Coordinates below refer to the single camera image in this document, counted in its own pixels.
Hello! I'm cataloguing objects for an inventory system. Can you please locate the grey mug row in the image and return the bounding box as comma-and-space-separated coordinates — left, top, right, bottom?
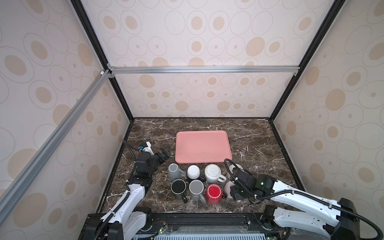
168, 163, 187, 182
189, 180, 207, 205

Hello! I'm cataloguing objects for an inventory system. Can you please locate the white ribbed-bottom mug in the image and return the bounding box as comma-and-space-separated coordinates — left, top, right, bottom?
205, 164, 227, 184

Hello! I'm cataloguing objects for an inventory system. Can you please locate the horizontal aluminium frame bar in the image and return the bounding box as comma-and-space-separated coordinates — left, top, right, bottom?
110, 65, 300, 74

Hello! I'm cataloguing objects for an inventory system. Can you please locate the grey mug front row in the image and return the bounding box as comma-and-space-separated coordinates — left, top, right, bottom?
189, 180, 207, 205

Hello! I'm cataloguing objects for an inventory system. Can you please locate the black mug white rim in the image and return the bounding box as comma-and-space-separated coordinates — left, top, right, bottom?
171, 179, 188, 204

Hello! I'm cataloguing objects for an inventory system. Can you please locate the grey mug back row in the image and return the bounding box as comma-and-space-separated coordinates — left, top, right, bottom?
168, 163, 187, 182

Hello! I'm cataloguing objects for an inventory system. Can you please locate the white mug black handle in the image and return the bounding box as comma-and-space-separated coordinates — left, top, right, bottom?
187, 165, 206, 183

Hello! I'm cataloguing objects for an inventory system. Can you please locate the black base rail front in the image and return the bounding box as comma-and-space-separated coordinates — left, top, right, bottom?
77, 212, 337, 240

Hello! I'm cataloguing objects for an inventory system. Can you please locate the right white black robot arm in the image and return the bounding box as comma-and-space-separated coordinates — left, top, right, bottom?
228, 167, 384, 240

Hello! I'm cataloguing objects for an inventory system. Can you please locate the black corner post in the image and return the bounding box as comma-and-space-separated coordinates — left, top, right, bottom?
270, 0, 346, 124
70, 0, 134, 122

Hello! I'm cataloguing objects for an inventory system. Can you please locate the pale pink mug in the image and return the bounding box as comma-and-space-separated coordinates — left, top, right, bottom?
223, 181, 235, 199

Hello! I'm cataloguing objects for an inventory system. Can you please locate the right black corner post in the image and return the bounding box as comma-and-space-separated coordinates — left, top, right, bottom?
270, 0, 346, 124

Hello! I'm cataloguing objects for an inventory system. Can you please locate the left slanted aluminium bar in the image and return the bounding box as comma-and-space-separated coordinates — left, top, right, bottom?
1, 69, 111, 225

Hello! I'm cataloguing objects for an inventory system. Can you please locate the cream mug red inside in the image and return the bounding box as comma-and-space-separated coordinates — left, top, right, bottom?
227, 164, 243, 180

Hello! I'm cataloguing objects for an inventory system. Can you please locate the pink rectangular tray mat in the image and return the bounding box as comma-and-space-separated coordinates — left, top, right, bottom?
175, 131, 232, 164

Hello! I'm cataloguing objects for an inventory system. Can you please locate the left black corner post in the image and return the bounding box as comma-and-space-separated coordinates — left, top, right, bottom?
70, 0, 134, 122

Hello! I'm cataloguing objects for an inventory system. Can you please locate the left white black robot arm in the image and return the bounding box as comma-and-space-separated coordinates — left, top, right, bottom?
79, 148, 171, 240

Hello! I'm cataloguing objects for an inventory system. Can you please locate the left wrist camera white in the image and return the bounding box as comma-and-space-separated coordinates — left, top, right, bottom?
139, 142, 154, 156

